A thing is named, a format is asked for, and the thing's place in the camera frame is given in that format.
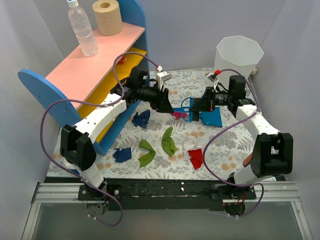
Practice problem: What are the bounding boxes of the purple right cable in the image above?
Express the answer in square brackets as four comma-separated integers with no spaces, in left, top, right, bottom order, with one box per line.
[202,68,265,218]

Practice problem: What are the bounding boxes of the dark blue paper scrap upper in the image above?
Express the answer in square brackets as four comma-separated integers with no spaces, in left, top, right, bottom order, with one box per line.
[131,110,151,129]

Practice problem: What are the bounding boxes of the red scrap on shelf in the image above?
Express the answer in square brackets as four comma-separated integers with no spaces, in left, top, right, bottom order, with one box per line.
[117,55,127,65]

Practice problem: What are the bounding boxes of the floral patterned table mat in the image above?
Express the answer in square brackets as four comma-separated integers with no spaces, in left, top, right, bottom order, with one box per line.
[47,68,277,181]

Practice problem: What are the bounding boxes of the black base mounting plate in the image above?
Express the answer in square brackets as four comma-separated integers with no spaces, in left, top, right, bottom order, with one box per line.
[77,178,256,211]

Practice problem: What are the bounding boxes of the blue hand brush black bristles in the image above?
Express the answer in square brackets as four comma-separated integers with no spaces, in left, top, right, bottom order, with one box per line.
[173,97,200,123]

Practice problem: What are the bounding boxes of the aluminium rail frame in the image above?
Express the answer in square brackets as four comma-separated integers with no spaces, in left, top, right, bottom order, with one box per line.
[22,177,312,240]

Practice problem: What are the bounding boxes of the clear plastic water bottle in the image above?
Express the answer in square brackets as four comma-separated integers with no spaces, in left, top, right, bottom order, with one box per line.
[67,0,99,57]

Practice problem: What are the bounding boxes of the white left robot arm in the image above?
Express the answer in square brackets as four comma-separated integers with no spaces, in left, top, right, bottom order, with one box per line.
[60,66,174,200]

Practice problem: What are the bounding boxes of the green paper scrap left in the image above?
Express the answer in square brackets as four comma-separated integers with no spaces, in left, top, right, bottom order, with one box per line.
[138,139,156,168]

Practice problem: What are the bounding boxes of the purple cable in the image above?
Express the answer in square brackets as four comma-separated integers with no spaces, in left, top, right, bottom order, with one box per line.
[202,68,265,218]
[39,53,163,227]

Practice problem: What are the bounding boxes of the orange battery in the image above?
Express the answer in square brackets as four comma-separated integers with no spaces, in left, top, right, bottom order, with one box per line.
[242,154,252,167]

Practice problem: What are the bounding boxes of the dark blue paper scrap lower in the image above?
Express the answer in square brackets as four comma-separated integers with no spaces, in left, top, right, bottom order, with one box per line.
[112,147,132,163]

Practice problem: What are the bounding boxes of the white octagonal waste bin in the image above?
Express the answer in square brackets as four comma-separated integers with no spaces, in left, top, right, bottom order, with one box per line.
[214,35,264,78]

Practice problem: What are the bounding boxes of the blue wooden shelf unit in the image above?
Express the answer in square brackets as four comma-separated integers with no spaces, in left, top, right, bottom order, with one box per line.
[17,0,149,156]

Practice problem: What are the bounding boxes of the green paper scrap right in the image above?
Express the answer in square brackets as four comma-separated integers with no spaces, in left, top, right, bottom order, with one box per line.
[161,126,179,157]

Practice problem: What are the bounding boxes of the brown paper roll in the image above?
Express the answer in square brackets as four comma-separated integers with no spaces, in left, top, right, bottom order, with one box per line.
[92,0,123,37]

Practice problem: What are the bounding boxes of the green paper scrap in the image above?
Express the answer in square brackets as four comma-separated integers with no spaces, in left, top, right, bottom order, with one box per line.
[138,139,156,168]
[161,126,179,157]

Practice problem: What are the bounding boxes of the blue plastic dustpan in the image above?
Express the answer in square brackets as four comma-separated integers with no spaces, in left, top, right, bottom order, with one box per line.
[200,106,223,127]

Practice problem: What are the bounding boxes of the white crumpled paper scrap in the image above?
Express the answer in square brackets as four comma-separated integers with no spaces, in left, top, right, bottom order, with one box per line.
[182,136,199,158]

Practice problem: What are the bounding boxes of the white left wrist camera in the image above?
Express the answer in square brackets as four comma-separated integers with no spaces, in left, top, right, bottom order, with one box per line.
[155,71,172,90]

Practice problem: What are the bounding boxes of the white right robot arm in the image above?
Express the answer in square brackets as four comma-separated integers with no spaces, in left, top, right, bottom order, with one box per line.
[191,74,294,199]

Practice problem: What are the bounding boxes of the pink paper scrap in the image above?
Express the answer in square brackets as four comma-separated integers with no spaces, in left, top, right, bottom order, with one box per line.
[172,112,188,119]

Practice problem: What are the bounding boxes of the dark blue paper scrap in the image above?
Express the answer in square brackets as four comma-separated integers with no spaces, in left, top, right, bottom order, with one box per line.
[131,110,151,129]
[112,147,132,163]

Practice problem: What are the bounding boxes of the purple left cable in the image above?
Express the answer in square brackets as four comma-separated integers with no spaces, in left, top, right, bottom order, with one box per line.
[39,53,163,227]

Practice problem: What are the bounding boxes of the red paper scrap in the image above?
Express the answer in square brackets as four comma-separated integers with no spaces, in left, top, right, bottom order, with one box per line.
[188,148,203,170]

